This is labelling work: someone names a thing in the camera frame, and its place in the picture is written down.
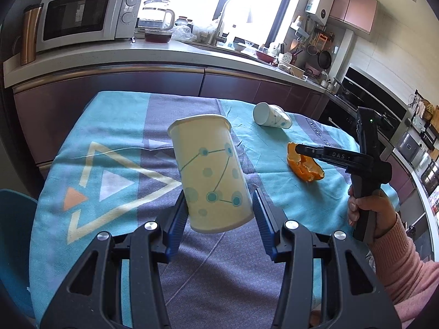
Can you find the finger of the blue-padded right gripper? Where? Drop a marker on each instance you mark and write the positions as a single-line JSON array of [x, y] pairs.
[[352, 296]]

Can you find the black handheld left gripper right fingers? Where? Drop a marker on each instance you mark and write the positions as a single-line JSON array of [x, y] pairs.
[[326, 154]]

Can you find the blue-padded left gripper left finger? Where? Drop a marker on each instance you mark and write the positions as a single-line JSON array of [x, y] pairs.
[[90, 294]]

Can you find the orange peel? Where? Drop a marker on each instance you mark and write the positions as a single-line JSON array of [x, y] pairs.
[[303, 166]]

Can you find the white paper cup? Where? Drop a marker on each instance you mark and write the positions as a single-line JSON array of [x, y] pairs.
[[268, 115]]

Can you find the paper cup with tissue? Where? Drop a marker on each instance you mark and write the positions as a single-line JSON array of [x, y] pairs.
[[215, 188]]

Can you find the pink sweater forearm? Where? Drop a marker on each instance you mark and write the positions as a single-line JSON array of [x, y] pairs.
[[409, 281]]

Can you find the teal trash bin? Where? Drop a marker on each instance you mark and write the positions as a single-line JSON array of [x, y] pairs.
[[17, 215]]

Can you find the steel kitchen faucet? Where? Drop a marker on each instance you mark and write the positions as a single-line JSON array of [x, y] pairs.
[[218, 34]]

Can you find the person's right hand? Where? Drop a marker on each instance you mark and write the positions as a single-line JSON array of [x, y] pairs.
[[377, 203]]

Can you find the black built-in oven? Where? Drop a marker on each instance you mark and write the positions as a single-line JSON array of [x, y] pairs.
[[359, 89]]

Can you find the black hanging frying pan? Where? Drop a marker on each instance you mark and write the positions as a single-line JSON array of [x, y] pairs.
[[324, 59]]

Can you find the red bowl on counter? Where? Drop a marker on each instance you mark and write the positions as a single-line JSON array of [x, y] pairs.
[[264, 57]]

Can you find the white water heater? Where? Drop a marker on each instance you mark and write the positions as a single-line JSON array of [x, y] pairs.
[[319, 10]]

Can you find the dark red food container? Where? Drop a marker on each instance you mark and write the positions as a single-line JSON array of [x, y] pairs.
[[158, 36]]

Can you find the glass electric kettle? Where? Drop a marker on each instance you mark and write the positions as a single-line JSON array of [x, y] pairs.
[[156, 15]]

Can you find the white microwave oven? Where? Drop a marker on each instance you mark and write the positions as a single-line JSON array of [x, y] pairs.
[[70, 22]]

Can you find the copper travel mug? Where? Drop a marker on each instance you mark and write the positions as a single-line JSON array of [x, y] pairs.
[[31, 19]]

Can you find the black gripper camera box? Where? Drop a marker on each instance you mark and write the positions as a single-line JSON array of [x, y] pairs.
[[367, 121]]

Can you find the pink wall cabinet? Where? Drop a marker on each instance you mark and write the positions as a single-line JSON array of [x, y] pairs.
[[357, 14]]

